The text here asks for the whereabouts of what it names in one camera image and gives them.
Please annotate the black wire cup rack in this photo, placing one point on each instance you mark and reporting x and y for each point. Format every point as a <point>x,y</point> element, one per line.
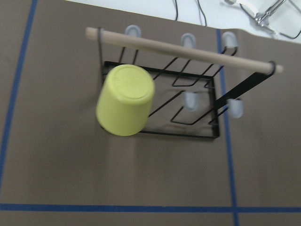
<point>185,104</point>

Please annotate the yellow plastic cup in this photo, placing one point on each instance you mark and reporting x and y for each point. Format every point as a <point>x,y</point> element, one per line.
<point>125,100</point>

